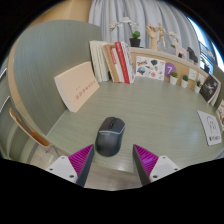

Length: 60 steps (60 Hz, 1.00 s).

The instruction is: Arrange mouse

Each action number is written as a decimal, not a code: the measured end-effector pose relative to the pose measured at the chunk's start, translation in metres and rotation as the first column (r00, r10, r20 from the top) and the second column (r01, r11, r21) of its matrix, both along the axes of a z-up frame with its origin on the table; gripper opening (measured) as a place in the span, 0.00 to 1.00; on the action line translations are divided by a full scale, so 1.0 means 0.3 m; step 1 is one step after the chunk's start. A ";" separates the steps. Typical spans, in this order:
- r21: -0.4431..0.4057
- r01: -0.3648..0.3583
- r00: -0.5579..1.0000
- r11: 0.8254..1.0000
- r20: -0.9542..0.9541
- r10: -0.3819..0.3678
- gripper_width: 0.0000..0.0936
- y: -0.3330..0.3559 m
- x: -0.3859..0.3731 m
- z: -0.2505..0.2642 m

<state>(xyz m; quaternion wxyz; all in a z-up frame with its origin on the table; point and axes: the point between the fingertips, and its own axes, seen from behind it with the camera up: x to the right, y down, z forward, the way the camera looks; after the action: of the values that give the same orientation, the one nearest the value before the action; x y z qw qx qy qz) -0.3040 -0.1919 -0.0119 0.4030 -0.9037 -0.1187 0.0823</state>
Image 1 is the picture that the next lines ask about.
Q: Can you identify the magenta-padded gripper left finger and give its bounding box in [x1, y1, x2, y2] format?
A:
[45, 143, 96, 188]

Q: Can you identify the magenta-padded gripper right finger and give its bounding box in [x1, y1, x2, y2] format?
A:
[132, 143, 181, 187]

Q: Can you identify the dark grey computer mouse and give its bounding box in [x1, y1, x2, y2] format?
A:
[94, 116, 126, 158]

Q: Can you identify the white printed mouse pad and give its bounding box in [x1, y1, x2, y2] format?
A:
[196, 109, 223, 147]

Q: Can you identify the wooden chair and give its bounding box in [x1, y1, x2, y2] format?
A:
[8, 107, 52, 149]

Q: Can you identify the green shelf unit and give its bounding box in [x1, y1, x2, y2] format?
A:
[0, 56, 21, 158]

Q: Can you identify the beige booklet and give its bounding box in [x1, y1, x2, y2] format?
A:
[53, 61, 101, 113]

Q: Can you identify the small plant in white pot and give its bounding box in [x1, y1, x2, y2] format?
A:
[180, 74, 190, 89]
[194, 79, 203, 94]
[169, 71, 179, 86]

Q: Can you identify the white book stack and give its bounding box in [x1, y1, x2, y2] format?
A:
[209, 83, 222, 107]

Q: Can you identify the dark cover book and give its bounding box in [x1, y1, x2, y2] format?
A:
[199, 74, 220, 104]

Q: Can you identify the purple round number disc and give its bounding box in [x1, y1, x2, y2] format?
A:
[163, 62, 178, 79]

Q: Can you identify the white illustrated sticker card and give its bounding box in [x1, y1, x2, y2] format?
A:
[134, 55, 167, 82]

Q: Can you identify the wooden desk ledge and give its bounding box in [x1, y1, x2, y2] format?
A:
[128, 46, 211, 91]

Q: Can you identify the white orchid in black pot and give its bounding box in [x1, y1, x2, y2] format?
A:
[166, 31, 181, 48]
[199, 49, 214, 75]
[109, 17, 142, 48]

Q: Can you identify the green desk partition panel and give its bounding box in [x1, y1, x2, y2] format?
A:
[213, 64, 224, 101]
[13, 19, 103, 136]

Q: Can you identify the red book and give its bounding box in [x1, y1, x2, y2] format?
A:
[114, 41, 132, 84]

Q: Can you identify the tan book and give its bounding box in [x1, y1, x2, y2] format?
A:
[101, 43, 121, 84]

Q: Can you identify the black wooden horse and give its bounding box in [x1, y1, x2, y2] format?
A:
[186, 46, 199, 64]

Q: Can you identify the pink wooden horse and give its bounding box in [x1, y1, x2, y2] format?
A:
[173, 42, 188, 60]

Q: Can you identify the dark framed window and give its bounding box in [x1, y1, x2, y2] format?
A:
[189, 18, 224, 73]

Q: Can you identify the wooden artist mannequin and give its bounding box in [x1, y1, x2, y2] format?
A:
[156, 22, 168, 50]

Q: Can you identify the wooden hand model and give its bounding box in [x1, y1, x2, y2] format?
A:
[145, 23, 159, 51]

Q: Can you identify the grey curtain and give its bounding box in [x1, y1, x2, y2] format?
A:
[88, 0, 201, 54]

